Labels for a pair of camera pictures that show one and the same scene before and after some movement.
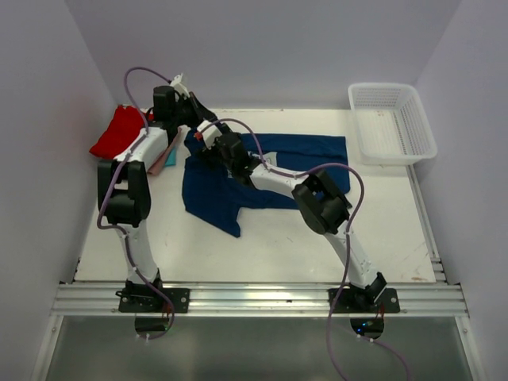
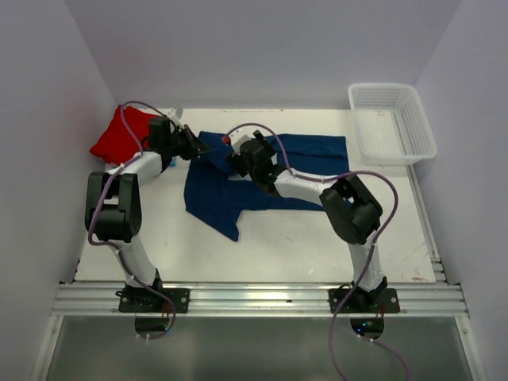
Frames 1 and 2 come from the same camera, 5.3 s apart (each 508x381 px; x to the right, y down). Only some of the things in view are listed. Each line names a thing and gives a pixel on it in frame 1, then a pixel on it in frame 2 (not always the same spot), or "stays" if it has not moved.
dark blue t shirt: x=207 y=191 stays
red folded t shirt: x=125 y=125 stays
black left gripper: x=199 y=112 to x=194 y=144
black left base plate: x=149 y=300 stays
